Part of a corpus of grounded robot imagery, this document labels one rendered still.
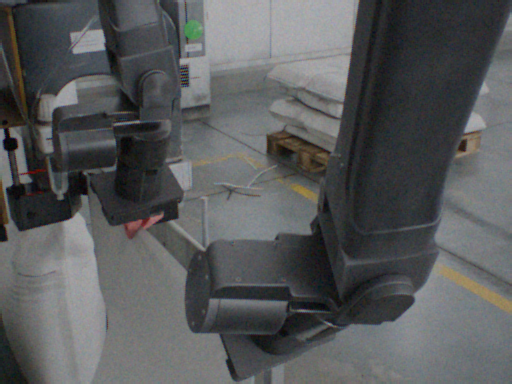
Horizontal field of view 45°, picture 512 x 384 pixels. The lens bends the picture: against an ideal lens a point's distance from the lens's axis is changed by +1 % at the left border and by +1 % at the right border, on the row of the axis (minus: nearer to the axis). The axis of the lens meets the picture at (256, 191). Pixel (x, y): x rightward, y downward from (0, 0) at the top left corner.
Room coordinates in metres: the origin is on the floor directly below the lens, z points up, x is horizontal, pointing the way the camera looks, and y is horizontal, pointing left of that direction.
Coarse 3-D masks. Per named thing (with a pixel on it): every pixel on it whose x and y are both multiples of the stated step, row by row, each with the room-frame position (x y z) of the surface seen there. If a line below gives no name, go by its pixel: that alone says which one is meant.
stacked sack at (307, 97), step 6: (288, 90) 3.98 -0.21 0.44; (294, 90) 3.90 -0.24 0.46; (306, 90) 3.80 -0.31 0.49; (294, 96) 3.91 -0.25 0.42; (300, 96) 3.83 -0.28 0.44; (306, 96) 3.77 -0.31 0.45; (312, 96) 3.71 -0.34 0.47; (306, 102) 3.77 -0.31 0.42; (312, 102) 3.71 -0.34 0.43; (318, 102) 3.64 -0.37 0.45; (324, 102) 3.59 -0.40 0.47; (330, 102) 3.55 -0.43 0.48; (318, 108) 3.66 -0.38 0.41; (324, 108) 3.58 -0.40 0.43; (330, 108) 3.52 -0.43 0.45; (336, 108) 3.49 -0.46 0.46; (342, 108) 3.50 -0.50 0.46; (330, 114) 3.53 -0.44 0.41; (336, 114) 3.47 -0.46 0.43
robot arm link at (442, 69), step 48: (384, 0) 0.25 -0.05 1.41; (432, 0) 0.24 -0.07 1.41; (480, 0) 0.24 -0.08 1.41; (384, 48) 0.26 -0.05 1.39; (432, 48) 0.25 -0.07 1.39; (480, 48) 0.26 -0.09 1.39; (384, 96) 0.27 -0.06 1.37; (432, 96) 0.27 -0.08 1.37; (336, 144) 0.34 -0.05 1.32; (384, 144) 0.28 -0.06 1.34; (432, 144) 0.29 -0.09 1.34; (336, 192) 0.33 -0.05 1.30; (384, 192) 0.30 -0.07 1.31; (432, 192) 0.30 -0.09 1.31; (336, 240) 0.35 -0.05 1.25; (384, 240) 0.31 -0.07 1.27; (432, 240) 0.32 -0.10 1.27
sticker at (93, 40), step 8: (80, 32) 0.91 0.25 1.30; (88, 32) 0.92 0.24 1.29; (96, 32) 0.93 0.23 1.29; (72, 40) 0.91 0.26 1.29; (80, 40) 0.91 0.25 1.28; (88, 40) 0.92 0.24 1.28; (96, 40) 0.93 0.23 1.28; (104, 40) 0.93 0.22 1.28; (80, 48) 0.91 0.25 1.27; (88, 48) 0.92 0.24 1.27; (96, 48) 0.93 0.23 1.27; (104, 48) 0.93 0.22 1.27
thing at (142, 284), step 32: (96, 224) 0.88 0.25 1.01; (96, 256) 0.90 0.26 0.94; (128, 256) 0.76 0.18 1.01; (160, 256) 0.65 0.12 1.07; (128, 288) 0.77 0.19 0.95; (160, 288) 0.66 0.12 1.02; (128, 320) 0.79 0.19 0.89; (160, 320) 0.67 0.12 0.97; (128, 352) 0.75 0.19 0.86; (160, 352) 0.68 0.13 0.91; (192, 352) 0.59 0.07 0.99; (224, 352) 0.52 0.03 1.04
